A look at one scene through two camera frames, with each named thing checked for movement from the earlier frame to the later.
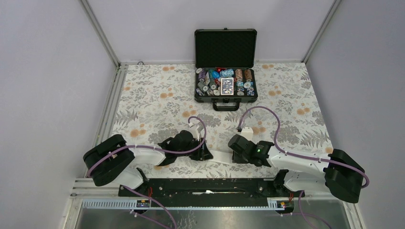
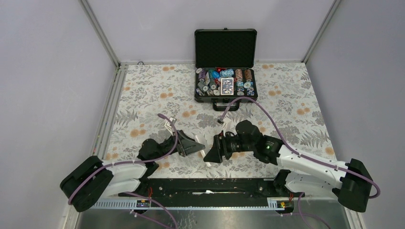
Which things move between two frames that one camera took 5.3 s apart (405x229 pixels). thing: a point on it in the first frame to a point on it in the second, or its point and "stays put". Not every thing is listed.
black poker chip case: (225, 74) stays put
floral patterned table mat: (155, 102) stays put
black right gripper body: (240, 158) to (223, 143)
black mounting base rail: (206, 188) stays put
